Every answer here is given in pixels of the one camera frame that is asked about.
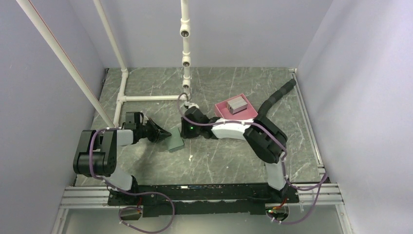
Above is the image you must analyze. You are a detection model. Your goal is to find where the black corrugated hose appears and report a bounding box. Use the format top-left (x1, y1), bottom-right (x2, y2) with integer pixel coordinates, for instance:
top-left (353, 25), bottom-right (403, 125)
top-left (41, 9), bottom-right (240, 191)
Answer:
top-left (257, 78), bottom-right (297, 118)

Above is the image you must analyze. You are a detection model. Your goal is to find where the pink plastic tray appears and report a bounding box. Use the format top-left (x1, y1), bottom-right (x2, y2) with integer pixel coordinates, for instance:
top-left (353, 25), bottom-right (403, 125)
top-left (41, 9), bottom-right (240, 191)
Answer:
top-left (214, 94), bottom-right (258, 120)

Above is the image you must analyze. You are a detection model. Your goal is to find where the green card holder wallet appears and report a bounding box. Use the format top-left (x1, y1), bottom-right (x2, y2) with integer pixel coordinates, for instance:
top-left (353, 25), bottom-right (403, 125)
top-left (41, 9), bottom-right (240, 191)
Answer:
top-left (166, 127), bottom-right (185, 153)

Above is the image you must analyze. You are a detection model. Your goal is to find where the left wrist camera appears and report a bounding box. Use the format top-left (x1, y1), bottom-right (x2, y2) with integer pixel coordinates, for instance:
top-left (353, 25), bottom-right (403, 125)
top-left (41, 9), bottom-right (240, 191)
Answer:
top-left (123, 112), bottom-right (144, 130)

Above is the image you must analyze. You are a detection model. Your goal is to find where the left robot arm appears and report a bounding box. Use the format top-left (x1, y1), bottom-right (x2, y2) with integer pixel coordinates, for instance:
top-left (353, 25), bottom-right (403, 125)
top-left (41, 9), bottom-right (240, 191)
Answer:
top-left (73, 112), bottom-right (172, 205)

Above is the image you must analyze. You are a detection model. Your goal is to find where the grey card stack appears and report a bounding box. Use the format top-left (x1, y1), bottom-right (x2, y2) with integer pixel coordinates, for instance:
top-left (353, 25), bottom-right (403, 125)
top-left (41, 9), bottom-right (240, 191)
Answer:
top-left (226, 96), bottom-right (248, 115)

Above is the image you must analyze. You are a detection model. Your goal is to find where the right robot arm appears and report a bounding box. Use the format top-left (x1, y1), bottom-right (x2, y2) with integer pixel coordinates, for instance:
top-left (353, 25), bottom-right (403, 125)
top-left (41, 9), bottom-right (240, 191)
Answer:
top-left (181, 106), bottom-right (287, 202)

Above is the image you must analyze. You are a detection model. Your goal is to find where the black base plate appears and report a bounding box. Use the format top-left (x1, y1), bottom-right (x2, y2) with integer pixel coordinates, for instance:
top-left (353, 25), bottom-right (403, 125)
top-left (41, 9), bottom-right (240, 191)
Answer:
top-left (108, 183), bottom-right (299, 217)

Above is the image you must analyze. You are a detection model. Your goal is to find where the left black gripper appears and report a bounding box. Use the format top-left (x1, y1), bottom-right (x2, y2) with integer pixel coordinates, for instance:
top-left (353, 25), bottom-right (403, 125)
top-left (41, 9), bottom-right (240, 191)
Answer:
top-left (137, 118), bottom-right (171, 143)

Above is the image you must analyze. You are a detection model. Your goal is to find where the white pvc pipe frame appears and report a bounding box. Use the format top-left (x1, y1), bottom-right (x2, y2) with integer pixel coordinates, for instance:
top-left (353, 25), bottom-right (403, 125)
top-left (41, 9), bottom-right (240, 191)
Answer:
top-left (17, 0), bottom-right (192, 127)

